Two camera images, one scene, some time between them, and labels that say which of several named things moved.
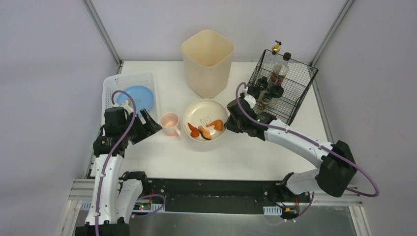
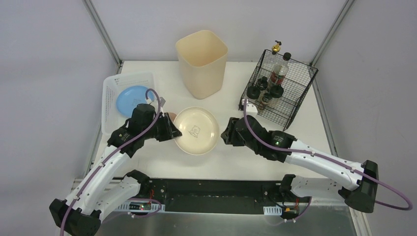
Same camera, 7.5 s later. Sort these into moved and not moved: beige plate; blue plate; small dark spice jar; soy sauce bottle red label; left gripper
Moved: left gripper; beige plate
Not moved: blue plate; soy sauce bottle red label; small dark spice jar
